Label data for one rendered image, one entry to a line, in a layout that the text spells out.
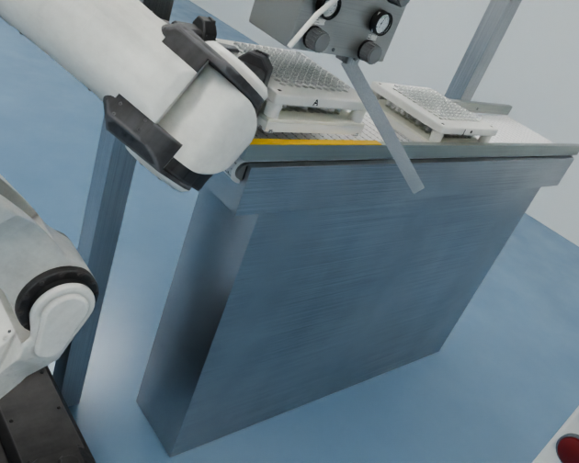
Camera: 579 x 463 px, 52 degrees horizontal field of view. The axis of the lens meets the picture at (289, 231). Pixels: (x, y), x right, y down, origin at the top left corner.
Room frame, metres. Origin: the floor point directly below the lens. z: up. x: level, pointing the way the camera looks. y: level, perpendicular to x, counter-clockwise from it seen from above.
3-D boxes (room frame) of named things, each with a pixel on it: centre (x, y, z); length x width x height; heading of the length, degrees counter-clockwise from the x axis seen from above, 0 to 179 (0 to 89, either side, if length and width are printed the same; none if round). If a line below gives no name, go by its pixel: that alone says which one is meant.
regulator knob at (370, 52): (1.00, -0.01, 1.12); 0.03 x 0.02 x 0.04; 139
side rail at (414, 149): (1.42, -0.31, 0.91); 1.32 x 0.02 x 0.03; 139
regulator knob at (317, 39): (0.90, 0.07, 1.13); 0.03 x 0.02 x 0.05; 139
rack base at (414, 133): (1.52, -0.22, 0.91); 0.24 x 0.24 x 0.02; 49
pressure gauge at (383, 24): (1.00, -0.01, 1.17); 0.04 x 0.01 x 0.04; 139
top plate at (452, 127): (1.52, -0.22, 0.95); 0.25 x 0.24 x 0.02; 49
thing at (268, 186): (1.52, -0.21, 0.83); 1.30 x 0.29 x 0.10; 139
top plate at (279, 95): (1.13, 0.11, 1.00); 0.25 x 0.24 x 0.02; 48
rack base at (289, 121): (1.13, 0.11, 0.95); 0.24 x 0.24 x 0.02; 48
